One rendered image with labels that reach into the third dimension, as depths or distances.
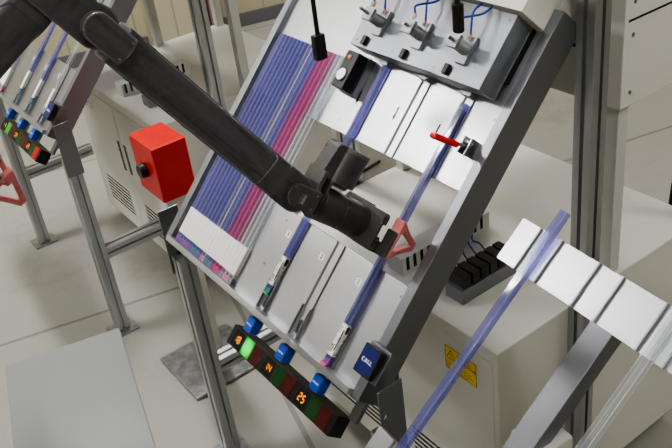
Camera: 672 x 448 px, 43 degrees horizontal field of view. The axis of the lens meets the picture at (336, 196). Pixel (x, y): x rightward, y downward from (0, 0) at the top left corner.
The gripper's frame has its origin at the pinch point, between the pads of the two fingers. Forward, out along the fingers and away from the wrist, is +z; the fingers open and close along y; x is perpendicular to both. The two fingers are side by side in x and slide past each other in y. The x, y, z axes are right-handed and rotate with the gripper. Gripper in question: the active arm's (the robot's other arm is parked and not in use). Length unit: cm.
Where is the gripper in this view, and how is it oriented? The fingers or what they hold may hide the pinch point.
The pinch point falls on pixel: (391, 234)
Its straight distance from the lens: 145.8
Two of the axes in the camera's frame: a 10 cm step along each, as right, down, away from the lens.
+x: -4.6, 8.9, 0.5
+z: 6.6, 3.0, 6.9
